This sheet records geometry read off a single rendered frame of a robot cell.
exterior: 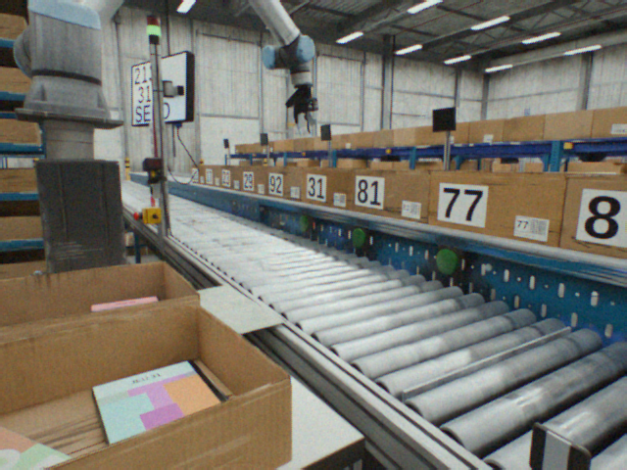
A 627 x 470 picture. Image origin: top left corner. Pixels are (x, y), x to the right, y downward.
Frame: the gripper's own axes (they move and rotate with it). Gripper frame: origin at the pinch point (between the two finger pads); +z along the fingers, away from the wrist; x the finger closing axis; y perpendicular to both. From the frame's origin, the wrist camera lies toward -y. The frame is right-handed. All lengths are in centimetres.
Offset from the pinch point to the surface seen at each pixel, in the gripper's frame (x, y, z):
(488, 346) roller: -74, 107, 33
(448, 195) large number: -30, 81, 18
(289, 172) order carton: -0.8, -12.9, 19.1
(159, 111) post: -47, -38, -17
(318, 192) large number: -10.4, 13.6, 25.3
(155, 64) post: -44, -38, -36
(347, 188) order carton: -15.5, 33.4, 21.4
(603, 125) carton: 452, 58, 58
